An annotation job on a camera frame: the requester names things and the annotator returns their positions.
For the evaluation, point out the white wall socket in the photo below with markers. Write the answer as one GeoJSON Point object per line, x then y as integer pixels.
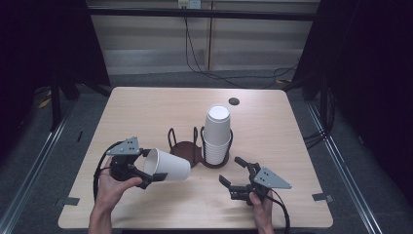
{"type": "Point", "coordinates": [189, 4]}

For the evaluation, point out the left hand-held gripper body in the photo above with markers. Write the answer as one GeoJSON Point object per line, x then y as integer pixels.
{"type": "Point", "coordinates": [125, 162]}

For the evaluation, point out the stack of white cups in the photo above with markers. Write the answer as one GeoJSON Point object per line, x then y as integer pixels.
{"type": "Point", "coordinates": [217, 130]}

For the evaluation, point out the grey tape piece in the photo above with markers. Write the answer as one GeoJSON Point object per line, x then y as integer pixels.
{"type": "Point", "coordinates": [322, 197]}
{"type": "Point", "coordinates": [68, 201]}

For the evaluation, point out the yellow floor tape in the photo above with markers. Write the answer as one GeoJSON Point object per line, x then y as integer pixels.
{"type": "Point", "coordinates": [45, 103]}

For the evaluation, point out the white paper cup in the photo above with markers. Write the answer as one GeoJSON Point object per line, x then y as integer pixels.
{"type": "Point", "coordinates": [168, 165]}

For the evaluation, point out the metal floor rail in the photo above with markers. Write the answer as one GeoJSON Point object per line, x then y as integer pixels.
{"type": "Point", "coordinates": [35, 162]}
{"type": "Point", "coordinates": [341, 169]}

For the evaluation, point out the dark round table grommet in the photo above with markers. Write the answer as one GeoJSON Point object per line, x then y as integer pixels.
{"type": "Point", "coordinates": [233, 101]}

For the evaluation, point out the black horizontal bar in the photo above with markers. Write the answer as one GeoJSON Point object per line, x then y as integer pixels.
{"type": "Point", "coordinates": [195, 13]}

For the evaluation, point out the black metal stand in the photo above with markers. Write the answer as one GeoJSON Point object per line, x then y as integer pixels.
{"type": "Point", "coordinates": [56, 107]}

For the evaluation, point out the brown double cup holder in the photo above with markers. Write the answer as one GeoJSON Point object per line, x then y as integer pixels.
{"type": "Point", "coordinates": [185, 150]}

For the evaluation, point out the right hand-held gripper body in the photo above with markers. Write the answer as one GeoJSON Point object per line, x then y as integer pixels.
{"type": "Point", "coordinates": [269, 181]}

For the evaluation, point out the small black floor tape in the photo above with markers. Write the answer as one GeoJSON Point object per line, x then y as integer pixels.
{"type": "Point", "coordinates": [80, 136]}

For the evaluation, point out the black curtain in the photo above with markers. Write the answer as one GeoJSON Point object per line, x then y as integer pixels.
{"type": "Point", "coordinates": [39, 48]}
{"type": "Point", "coordinates": [373, 81]}

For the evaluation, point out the person's left hand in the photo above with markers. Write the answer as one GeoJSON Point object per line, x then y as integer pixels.
{"type": "Point", "coordinates": [110, 191]}

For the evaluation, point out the person's right hand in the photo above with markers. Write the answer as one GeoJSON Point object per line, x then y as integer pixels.
{"type": "Point", "coordinates": [263, 211]}

